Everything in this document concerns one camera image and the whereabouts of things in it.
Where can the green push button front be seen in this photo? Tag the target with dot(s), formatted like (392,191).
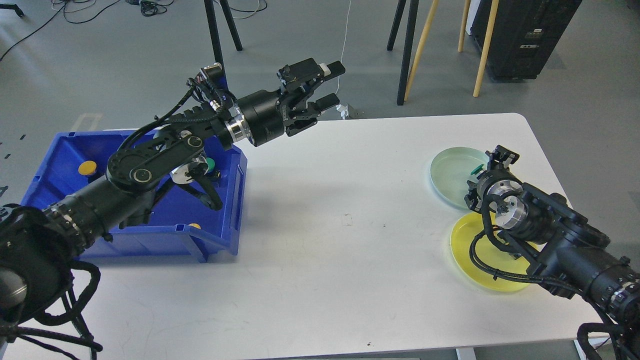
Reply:
(476,169)

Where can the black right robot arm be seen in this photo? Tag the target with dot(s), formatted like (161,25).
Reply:
(566,256)

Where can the black cabinet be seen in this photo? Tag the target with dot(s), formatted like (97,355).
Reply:
(524,36)

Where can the black stand legs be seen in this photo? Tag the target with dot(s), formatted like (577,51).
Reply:
(411,20)

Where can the yellow plate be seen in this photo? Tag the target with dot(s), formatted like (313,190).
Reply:
(461,238)

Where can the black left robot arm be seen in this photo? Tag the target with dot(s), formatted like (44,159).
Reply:
(45,288)

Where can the white power adapter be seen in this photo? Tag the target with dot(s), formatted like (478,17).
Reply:
(349,112)

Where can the wooden stand legs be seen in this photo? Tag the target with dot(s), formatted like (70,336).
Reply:
(484,57)

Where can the light green plate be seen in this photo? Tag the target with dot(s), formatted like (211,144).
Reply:
(449,171)

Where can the blue plastic bin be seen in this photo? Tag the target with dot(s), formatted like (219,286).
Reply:
(168,232)

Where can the green push button back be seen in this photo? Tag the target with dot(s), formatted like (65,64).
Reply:
(213,173)

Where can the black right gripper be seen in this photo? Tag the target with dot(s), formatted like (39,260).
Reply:
(495,180)

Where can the green push button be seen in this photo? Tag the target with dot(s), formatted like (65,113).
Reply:
(213,173)
(476,169)

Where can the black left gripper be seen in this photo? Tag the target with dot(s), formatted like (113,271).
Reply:
(269,114)

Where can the yellow push button left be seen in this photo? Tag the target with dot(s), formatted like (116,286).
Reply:
(87,168)

